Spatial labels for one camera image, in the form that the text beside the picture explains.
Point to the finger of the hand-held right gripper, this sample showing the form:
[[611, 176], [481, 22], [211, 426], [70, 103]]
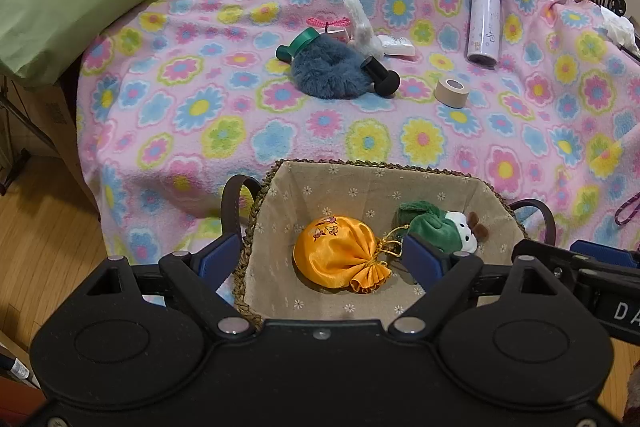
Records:
[[605, 252], [555, 257]]

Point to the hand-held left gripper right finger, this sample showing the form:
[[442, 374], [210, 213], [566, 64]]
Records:
[[422, 263]]

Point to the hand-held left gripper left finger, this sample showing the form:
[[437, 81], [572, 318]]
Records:
[[216, 259]]

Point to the woven basket with fabric lining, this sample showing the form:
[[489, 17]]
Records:
[[350, 189]]

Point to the blue fluffy scrunchie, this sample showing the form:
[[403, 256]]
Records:
[[325, 69]]

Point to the green plastic dumbbell-shaped item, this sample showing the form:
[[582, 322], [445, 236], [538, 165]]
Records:
[[300, 44]]

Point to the white plush animal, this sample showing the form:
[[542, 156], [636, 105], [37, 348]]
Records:
[[362, 37]]

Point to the green plush frog pouch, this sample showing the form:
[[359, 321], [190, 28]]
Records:
[[430, 227]]

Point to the pink flower fleece blanket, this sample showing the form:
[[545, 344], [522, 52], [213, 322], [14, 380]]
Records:
[[200, 107]]

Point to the beige tape roll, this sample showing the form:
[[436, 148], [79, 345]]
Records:
[[450, 96]]

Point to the black dumbbell-shaped item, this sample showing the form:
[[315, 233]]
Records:
[[382, 79]]

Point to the small white packet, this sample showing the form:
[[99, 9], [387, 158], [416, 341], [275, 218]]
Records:
[[397, 46]]

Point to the white crumpled tissue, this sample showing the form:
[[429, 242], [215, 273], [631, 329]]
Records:
[[620, 29]]

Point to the cardboard box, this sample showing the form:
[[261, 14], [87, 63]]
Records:
[[45, 112]]

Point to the purple and white bottle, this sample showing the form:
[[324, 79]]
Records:
[[484, 27]]

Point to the dark metal rack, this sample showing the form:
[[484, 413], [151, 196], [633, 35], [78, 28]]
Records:
[[10, 127]]

